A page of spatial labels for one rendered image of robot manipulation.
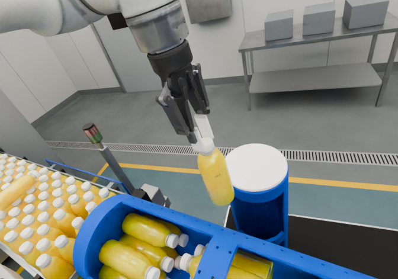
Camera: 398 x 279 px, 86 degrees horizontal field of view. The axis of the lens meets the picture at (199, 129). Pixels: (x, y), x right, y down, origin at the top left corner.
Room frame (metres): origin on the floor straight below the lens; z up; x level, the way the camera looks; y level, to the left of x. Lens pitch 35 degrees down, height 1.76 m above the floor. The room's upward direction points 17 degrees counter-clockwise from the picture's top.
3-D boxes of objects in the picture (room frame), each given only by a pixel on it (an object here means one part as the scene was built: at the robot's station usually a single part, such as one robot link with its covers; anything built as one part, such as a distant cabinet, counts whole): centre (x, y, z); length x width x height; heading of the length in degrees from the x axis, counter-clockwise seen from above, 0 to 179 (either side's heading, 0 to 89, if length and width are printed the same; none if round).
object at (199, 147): (0.37, 0.01, 1.47); 0.03 x 0.01 x 0.07; 52
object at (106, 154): (1.03, 0.55, 0.55); 0.04 x 0.04 x 1.10; 54
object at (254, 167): (0.65, -0.19, 1.03); 0.28 x 0.28 x 0.01
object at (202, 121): (0.41, -0.01, 1.47); 0.03 x 0.01 x 0.07; 52
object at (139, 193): (0.70, 0.37, 0.95); 0.10 x 0.07 x 0.10; 144
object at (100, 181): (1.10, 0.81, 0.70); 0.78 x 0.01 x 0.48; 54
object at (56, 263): (0.45, 0.65, 0.99); 0.07 x 0.07 x 0.19
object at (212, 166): (0.39, -0.01, 1.33); 0.07 x 0.07 x 0.19
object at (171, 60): (0.39, 0.01, 1.63); 0.08 x 0.07 x 0.09; 142
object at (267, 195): (0.65, -0.19, 0.59); 0.28 x 0.28 x 0.88
